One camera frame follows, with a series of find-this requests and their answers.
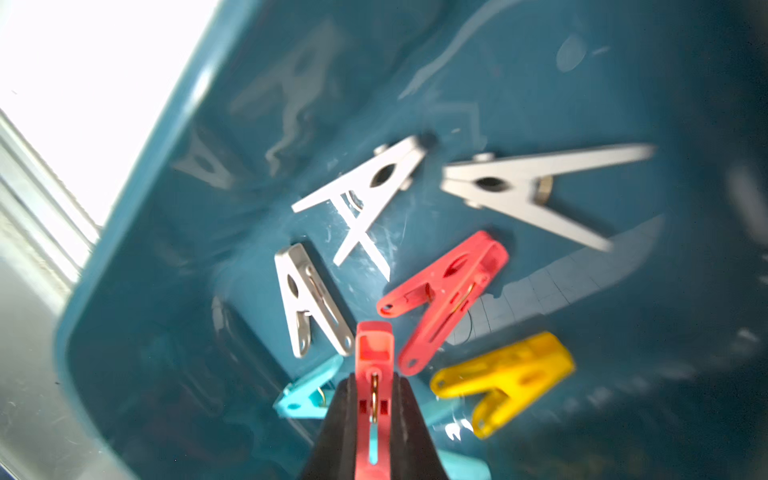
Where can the teal clothespin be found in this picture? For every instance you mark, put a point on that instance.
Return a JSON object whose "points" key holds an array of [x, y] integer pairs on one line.
{"points": [[310, 396], [444, 416]]}

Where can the red clothespin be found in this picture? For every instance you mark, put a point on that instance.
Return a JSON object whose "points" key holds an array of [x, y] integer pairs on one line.
{"points": [[374, 376], [447, 288]]}

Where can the yellow clothespin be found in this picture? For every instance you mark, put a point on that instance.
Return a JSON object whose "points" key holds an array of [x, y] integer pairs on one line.
{"points": [[511, 379]]}

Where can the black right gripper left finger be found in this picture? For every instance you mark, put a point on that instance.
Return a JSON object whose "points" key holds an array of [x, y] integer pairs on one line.
{"points": [[333, 456]]}

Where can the grey clothespin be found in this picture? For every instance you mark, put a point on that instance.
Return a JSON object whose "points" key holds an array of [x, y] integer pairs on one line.
{"points": [[361, 195], [519, 187], [306, 298]]}

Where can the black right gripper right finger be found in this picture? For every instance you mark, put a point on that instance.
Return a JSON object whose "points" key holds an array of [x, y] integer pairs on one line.
{"points": [[413, 453]]}

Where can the teal plastic storage box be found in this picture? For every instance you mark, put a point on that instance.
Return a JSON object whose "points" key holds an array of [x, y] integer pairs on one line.
{"points": [[174, 346]]}

